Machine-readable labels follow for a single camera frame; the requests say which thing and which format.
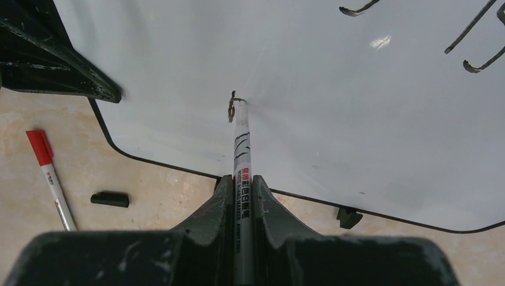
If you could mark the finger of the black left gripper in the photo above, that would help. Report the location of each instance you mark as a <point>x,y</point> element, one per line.
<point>38,57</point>

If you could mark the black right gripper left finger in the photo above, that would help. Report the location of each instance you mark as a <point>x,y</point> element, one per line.
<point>204,254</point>

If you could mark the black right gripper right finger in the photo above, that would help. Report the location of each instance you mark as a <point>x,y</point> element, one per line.
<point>276,230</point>

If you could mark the white black whiteboard marker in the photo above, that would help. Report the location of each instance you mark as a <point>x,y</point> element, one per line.
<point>242,199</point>

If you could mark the black marker cap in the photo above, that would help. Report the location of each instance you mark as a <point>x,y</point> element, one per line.
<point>111,198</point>

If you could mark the white whiteboard black frame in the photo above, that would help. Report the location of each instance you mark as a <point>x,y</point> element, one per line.
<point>389,107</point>

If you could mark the red capped marker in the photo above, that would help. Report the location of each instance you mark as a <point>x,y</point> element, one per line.
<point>44,155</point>

